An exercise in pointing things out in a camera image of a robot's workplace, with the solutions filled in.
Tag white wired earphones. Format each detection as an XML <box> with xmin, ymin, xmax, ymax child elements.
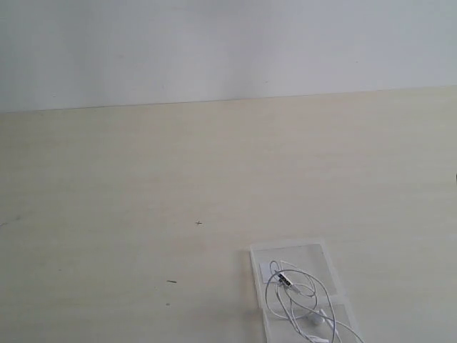
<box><xmin>263</xmin><ymin>260</ymin><xmax>363</xmax><ymax>342</ymax></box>

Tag clear plastic storage box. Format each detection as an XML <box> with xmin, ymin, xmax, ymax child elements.
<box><xmin>250</xmin><ymin>239</ymin><xmax>363</xmax><ymax>342</ymax></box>

